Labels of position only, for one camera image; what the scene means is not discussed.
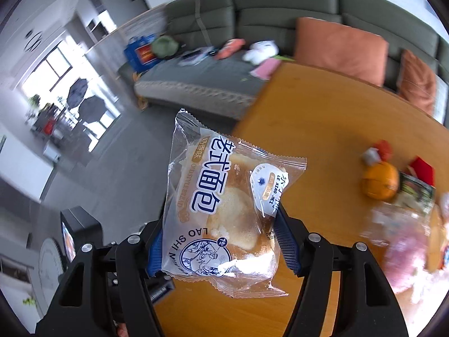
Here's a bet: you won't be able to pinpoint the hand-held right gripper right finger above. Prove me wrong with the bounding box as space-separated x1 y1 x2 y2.
273 205 409 337

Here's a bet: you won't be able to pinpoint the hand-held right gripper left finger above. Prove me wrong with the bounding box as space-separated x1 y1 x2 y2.
35 219 176 337

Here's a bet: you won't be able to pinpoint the clear bread packet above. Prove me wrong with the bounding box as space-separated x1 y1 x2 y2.
161 108 307 298

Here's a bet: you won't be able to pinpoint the white plastic bag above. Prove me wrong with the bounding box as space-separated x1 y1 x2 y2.
361 193 449 295

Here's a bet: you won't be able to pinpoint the green snack packet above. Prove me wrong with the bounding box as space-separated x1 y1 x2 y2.
395 172 437 215

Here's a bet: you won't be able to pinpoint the white round appliance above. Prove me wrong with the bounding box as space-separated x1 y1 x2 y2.
38 237 67 309

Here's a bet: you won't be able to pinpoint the orange fruit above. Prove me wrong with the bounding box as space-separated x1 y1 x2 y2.
361 161 400 202

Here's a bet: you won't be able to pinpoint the black studio umbrella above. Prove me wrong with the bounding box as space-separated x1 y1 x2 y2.
67 78 89 108
79 95 106 124

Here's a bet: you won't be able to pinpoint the small red white wrapper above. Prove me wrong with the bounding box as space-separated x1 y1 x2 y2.
361 140 393 165

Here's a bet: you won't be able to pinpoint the red packet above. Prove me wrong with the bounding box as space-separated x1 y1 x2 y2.
407 156 436 186

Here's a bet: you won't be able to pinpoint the large window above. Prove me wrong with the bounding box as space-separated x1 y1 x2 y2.
14 31 122 155

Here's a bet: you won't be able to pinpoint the blue and red bag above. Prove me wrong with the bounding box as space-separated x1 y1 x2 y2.
123 33 165 74

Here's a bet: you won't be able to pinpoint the white plush toy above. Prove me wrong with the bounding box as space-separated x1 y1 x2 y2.
243 40 280 64

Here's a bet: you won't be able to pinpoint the green hat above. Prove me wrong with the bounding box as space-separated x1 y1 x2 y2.
151 36 181 60

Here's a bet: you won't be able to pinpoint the large orange cushion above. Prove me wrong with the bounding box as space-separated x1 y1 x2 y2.
294 17 390 88

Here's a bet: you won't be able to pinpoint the black white papers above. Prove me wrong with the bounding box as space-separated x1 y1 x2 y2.
177 46 218 67

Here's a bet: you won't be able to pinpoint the orange pink plush toy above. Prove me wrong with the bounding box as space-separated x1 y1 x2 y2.
214 38 246 60

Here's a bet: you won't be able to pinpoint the small orange cushion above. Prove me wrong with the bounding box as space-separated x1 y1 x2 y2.
398 49 439 116

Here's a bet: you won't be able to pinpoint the grey striped cushion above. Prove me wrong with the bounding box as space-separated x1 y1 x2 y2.
433 75 449 127

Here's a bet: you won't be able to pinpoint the green sofa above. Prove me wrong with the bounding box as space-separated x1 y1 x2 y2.
117 0 449 127

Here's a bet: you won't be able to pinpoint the white wall shelf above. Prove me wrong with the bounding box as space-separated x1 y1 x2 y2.
84 0 116 46

